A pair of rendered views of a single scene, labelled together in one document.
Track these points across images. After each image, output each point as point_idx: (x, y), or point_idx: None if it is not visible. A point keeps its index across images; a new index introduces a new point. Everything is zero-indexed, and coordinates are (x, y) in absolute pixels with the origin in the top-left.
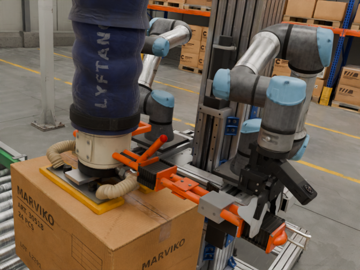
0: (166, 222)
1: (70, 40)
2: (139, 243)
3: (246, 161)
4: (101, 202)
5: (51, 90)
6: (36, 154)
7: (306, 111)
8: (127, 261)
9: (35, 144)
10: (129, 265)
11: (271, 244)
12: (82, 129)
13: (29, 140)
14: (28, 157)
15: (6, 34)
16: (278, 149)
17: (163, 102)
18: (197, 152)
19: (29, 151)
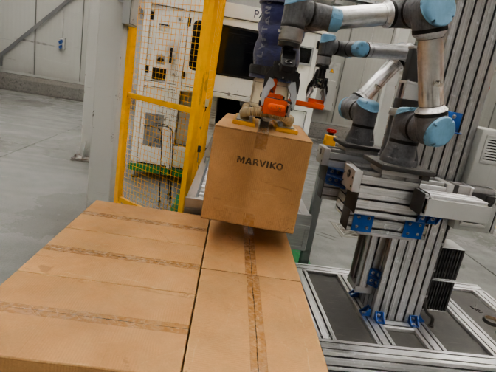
0: (263, 133)
1: None
2: (235, 134)
3: (389, 145)
4: (239, 119)
5: None
6: (328, 211)
7: (433, 81)
8: (225, 142)
9: (334, 207)
10: (226, 148)
11: (264, 104)
12: (249, 74)
13: (333, 203)
14: (319, 210)
15: None
16: (281, 36)
17: (362, 105)
18: None
19: (324, 208)
